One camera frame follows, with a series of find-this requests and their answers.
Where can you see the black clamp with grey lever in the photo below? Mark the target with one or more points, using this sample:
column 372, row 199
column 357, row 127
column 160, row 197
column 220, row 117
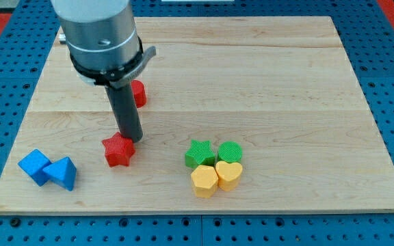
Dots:
column 120, row 76

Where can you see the yellow heart block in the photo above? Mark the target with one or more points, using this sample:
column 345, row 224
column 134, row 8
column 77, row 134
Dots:
column 229, row 174

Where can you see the yellow hexagon block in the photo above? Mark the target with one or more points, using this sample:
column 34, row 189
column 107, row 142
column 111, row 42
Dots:
column 204, row 181

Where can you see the blue cube block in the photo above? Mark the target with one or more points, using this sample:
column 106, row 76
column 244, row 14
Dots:
column 33, row 164

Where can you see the red cylinder block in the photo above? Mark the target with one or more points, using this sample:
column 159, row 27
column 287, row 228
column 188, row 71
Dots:
column 139, row 93

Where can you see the red star block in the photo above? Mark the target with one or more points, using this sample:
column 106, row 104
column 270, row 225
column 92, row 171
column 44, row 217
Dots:
column 118, row 150

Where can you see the green star block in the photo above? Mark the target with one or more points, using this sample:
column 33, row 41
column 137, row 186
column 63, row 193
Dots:
column 199, row 153

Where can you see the wooden board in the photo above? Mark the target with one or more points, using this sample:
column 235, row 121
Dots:
column 283, row 88

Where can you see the blue triangle block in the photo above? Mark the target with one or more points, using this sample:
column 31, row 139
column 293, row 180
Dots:
column 62, row 172

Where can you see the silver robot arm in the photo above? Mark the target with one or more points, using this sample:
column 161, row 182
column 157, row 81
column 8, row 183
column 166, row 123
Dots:
column 104, row 46

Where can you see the green cylinder block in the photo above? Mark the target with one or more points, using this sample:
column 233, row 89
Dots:
column 230, row 152

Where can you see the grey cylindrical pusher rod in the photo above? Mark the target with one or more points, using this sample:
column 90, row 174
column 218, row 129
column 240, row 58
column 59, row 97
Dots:
column 125, row 111

